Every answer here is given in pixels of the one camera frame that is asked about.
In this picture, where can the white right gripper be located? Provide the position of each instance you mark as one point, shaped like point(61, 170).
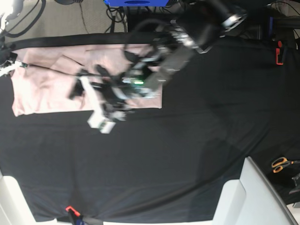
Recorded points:
point(9, 63)

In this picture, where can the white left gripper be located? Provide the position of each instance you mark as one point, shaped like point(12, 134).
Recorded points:
point(107, 96)

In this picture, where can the pink T-shirt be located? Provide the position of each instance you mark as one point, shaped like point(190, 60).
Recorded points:
point(45, 85)

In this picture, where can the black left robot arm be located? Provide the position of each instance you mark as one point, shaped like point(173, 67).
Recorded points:
point(194, 31)

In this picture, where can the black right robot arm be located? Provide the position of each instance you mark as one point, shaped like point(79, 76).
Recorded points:
point(10, 10)

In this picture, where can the blue plastic box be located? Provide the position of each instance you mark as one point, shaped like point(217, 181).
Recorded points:
point(136, 3)

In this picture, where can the orange blue bottom clamp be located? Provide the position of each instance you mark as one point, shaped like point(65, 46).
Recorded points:
point(77, 218)

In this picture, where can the white chair left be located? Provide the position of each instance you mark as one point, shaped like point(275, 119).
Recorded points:
point(14, 209)

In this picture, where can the white chair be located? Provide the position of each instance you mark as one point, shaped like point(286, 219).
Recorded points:
point(251, 200)
point(14, 209)

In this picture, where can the black table cloth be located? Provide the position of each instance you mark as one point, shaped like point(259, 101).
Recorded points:
point(167, 162)

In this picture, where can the red black clamp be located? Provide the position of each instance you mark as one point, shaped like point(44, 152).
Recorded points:
point(281, 50)

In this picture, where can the white chair right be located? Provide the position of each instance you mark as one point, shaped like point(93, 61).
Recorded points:
point(251, 200)

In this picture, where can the black device on side table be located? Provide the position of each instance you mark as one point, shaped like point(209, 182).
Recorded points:
point(296, 181)

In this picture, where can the orange handled scissors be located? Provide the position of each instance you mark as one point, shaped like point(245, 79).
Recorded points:
point(280, 163)

